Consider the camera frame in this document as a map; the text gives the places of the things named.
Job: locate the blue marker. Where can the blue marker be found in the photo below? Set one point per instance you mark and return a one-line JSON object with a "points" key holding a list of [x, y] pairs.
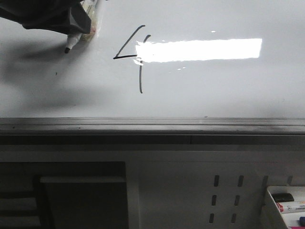
{"points": [[302, 221]]}

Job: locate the dark chair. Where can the dark chair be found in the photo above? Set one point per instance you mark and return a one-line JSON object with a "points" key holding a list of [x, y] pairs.
{"points": [[63, 195]]}

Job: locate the white perforated metal panel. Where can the white perforated metal panel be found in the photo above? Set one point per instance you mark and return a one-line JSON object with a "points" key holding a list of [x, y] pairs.
{"points": [[205, 190]]}

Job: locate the white whiteboard with aluminium frame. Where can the white whiteboard with aluminium frame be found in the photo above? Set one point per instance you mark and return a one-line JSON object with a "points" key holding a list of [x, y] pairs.
{"points": [[160, 71]]}

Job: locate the red and white marker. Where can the red and white marker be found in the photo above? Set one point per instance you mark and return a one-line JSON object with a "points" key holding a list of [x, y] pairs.
{"points": [[291, 207]]}

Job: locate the white storage tray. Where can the white storage tray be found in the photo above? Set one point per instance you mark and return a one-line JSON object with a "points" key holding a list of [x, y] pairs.
{"points": [[271, 218]]}

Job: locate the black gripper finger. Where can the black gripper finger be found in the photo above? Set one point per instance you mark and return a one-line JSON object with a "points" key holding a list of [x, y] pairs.
{"points": [[63, 16]]}

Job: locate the white marker with taped pad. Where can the white marker with taped pad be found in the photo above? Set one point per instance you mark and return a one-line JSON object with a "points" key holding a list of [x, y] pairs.
{"points": [[81, 33]]}

